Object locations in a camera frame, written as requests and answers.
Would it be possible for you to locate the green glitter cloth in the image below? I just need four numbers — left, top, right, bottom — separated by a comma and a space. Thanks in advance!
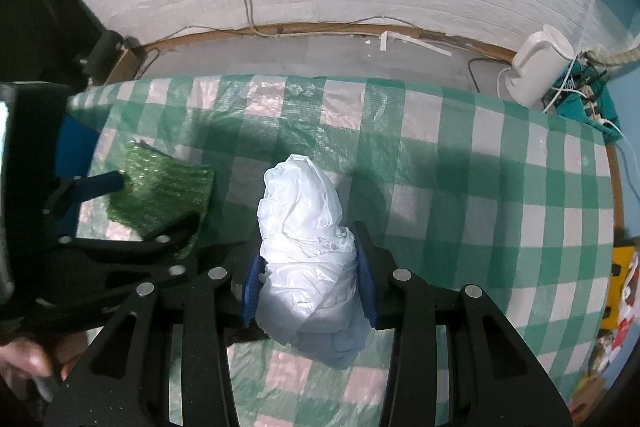
106, 141, 215, 237

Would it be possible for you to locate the white plastic bag bundle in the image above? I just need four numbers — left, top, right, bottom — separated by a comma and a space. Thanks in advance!
255, 154, 370, 369

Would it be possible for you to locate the person's hand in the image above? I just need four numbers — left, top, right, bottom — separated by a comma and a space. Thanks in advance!
0, 332, 88, 399

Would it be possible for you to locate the blue cardboard box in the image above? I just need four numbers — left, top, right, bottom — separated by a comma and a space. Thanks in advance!
54, 115, 100, 179

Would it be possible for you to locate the yellow black toy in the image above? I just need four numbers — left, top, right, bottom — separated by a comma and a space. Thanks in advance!
600, 246, 639, 331

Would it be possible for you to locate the green checkered tablecloth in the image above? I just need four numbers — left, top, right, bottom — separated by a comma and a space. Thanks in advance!
68, 75, 614, 397

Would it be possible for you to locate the white electric kettle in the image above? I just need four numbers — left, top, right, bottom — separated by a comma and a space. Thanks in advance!
504, 24, 574, 107

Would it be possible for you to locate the teal basket with cables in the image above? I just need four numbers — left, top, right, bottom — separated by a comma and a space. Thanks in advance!
544, 58, 623, 145

